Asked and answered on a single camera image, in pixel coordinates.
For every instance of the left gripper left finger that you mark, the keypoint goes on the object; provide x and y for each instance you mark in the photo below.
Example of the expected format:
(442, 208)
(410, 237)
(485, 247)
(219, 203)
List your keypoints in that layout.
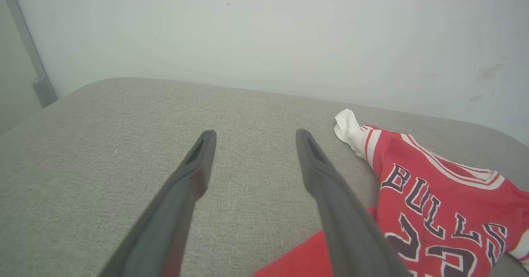
(173, 211)

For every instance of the grey metal pole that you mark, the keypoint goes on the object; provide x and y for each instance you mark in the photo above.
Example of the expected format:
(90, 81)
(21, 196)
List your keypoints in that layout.
(43, 91)

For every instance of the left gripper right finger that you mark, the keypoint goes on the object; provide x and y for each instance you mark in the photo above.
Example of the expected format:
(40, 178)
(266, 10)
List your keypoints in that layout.
(347, 219)

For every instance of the red Bulls basketball jersey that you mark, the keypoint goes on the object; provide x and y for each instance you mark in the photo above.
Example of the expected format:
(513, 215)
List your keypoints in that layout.
(446, 211)

